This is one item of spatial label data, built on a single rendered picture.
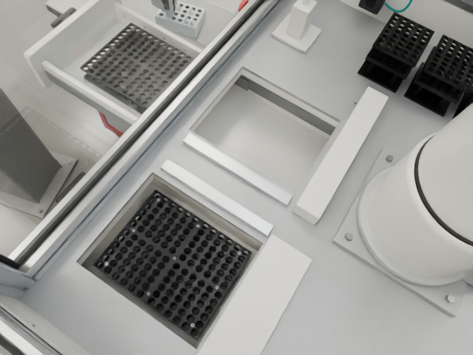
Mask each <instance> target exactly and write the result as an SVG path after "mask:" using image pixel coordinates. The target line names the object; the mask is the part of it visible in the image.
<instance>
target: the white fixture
mask: <svg viewBox="0 0 473 355"><path fill-rule="evenodd" d="M316 6H317V2H316V1H314V0H298V1H297V2H296V3H295V4H294V5H293V7H292V10H291V13H289V14H288V15H287V17H285V19H284V20H283V21H282V22H281V23H280V24H279V26H278V27H277V28H276V29H275V31H274V32H273V33H272V37H274V38H276V39H278V40H279V41H281V42H283V43H285V44H288V45H289V46H291V47H293V48H295V49H297V50H299V51H300V52H302V53H304V54H305V53H306V51H307V50H308V49H309V48H310V46H311V45H312V44H313V42H314V41H315V40H316V39H317V37H318V36H319V34H320V33H321V31H322V30H321V29H320V28H318V27H315V26H314V25H311V21H312V19H313V15H314V12H315V9H316Z"/></svg>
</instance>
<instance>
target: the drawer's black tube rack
mask: <svg viewBox="0 0 473 355"><path fill-rule="evenodd" d="M164 198H166V199H167V200H168V201H166V200H164ZM171 203H174V204H175V206H173V205H172V204H171ZM178 208H182V209H183V211H181V210H179V209H178ZM186 213H190V216H188V215H187V214H186ZM194 218H197V219H198V221H196V220H194ZM204 225H207V226H208V228H207V227H205V226H204ZM126 226H127V225H126ZM129 228H130V227H129ZM130 229H131V230H132V228H130ZM212 230H215V231H216V233H214V232H213V231H212ZM219 235H223V236H224V239H223V238H222V237H221V236H219ZM227 240H231V241H232V244H231V243H230V242H228V241H227ZM236 245H239V246H240V249H239V248H237V247H236ZM243 251H247V252H248V254H246V253H245V252H243ZM251 253H252V252H251V251H249V250H248V249H246V248H245V247H243V246H241V245H240V244H239V243H237V242H235V241H234V240H233V239H231V238H229V237H228V236H226V235H225V234H223V233H222V232H220V231H219V230H217V229H215V228H214V227H213V226H211V225H209V224H208V223H207V222H205V221H204V220H201V219H200V218H199V217H197V216H195V215H194V214H193V213H191V212H190V211H188V210H186V209H185V208H183V207H182V206H180V205H179V204H177V203H176V202H174V201H173V200H171V199H170V198H168V197H166V196H165V195H164V194H163V195H162V197H161V198H159V199H157V202H156V204H155V205H154V206H153V208H152V209H151V210H150V211H149V212H148V213H147V215H146V216H145V217H144V219H143V220H142V221H141V222H140V224H138V226H137V227H136V228H135V229H133V230H132V234H131V235H130V236H129V237H128V238H127V239H126V241H125V242H124V243H123V245H122V246H121V247H120V248H119V249H118V250H117V252H116V253H115V254H114V256H113V257H112V258H111V259H110V261H109V262H106V263H105V267H104V268H103V269H102V270H101V272H103V273H104V274H106V275H107V276H108V277H110V278H111V279H113V280H114V281H116V282H117V283H118V284H119V285H121V286H122V287H124V288H125V289H126V290H128V291H129V292H131V293H132V294H133V295H134V296H136V297H138V298H139V299H140V300H142V301H143V302H144V303H146V304H148V305H149V306H150V307H151V308H153V309H154V310H156V311H157V312H159V313H160V314H161V315H162V316H164V317H166V318H167V319H168V320H169V321H171V322H172V323H174V324H175V325H176V326H178V327H179V328H181V329H182V330H183V331H185V332H186V333H187V334H189V335H191V336H192V337H193V338H194V339H196V340H197V339H198V338H199V336H200V334H201V333H202V332H203V330H204V328H205V326H206V325H207V324H208V322H209V320H210V319H211V317H212V316H213V314H214V313H215V311H216V309H217V308H218V306H219V305H220V303H221V301H222V300H223V298H224V297H225V295H226V293H227V292H228V290H229V289H230V287H231V286H232V284H233V282H234V281H235V280H236V278H237V276H238V274H239V273H240V271H241V269H242V268H243V267H244V265H245V263H246V262H247V260H248V259H249V257H250V255H251Z"/></svg>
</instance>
